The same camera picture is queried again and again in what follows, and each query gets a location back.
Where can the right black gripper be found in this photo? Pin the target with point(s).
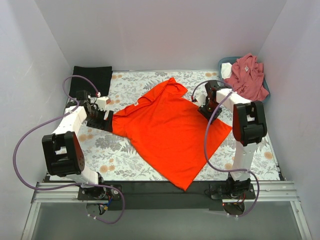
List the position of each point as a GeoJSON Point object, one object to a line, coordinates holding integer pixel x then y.
{"type": "Point", "coordinates": [210, 110]}

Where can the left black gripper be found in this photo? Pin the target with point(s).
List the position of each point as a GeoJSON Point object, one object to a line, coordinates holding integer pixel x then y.
{"type": "Point", "coordinates": [100, 120]}

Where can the orange t-shirt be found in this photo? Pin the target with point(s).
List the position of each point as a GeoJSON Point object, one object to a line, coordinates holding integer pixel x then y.
{"type": "Point", "coordinates": [168, 132]}

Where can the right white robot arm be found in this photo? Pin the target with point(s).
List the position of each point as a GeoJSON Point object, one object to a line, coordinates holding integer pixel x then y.
{"type": "Point", "coordinates": [248, 128]}

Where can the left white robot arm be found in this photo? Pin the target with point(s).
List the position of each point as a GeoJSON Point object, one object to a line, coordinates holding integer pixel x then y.
{"type": "Point", "coordinates": [62, 151]}

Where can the floral table mat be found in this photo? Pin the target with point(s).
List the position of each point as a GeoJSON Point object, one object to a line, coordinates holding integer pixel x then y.
{"type": "Point", "coordinates": [115, 158]}

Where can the pink t-shirt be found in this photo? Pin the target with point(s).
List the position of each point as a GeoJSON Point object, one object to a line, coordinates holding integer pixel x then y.
{"type": "Point", "coordinates": [247, 77]}

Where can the white t-shirt in basket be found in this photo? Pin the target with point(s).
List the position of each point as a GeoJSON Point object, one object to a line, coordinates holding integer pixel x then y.
{"type": "Point", "coordinates": [226, 70]}

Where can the teal laundry basket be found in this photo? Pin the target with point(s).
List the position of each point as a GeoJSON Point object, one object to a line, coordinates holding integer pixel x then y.
{"type": "Point", "coordinates": [265, 90]}

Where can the folded black t-shirt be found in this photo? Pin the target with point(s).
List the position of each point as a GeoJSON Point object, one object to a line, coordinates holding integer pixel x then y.
{"type": "Point", "coordinates": [99, 76]}

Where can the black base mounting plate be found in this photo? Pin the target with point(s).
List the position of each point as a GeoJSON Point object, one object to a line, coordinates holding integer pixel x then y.
{"type": "Point", "coordinates": [158, 195]}

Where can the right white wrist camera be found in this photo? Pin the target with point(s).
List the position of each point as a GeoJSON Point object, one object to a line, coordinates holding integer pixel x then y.
{"type": "Point", "coordinates": [199, 99]}

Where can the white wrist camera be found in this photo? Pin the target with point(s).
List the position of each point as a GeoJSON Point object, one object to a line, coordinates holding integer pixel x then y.
{"type": "Point", "coordinates": [199, 99]}
{"type": "Point", "coordinates": [102, 102]}

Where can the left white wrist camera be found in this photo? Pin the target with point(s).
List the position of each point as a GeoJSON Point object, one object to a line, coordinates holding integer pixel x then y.
{"type": "Point", "coordinates": [102, 102]}

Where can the aluminium rail frame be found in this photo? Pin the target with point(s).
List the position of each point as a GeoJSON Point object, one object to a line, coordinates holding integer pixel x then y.
{"type": "Point", "coordinates": [265, 191]}

